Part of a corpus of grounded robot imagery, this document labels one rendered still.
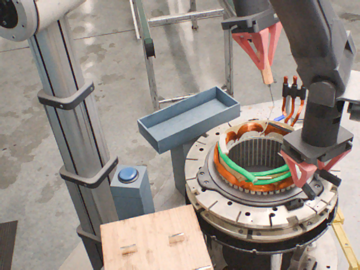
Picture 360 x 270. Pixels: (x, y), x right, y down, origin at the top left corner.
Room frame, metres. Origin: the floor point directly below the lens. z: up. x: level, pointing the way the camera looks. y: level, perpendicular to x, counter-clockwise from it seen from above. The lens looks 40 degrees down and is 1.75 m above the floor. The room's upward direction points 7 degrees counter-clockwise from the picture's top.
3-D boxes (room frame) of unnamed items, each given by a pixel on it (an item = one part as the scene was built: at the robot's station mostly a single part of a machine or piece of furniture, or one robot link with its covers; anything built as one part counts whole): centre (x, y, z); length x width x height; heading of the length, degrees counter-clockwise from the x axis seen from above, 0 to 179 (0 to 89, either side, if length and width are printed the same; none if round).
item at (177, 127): (0.92, -0.03, 0.92); 0.25 x 0.11 x 0.28; 117
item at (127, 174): (0.74, 0.13, 1.04); 0.04 x 0.04 x 0.01
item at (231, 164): (0.63, -0.10, 1.15); 0.15 x 0.04 x 0.02; 12
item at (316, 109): (0.54, -0.24, 1.34); 0.07 x 0.06 x 0.07; 59
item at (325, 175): (0.54, -0.25, 1.17); 0.04 x 0.01 x 0.02; 40
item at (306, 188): (0.51, -0.21, 1.17); 0.04 x 0.01 x 0.02; 13
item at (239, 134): (0.74, -0.15, 1.12); 0.06 x 0.02 x 0.04; 102
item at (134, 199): (0.74, 0.13, 0.91); 0.07 x 0.07 x 0.25; 75
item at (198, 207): (0.63, -0.01, 1.06); 0.08 x 0.02 x 0.01; 12
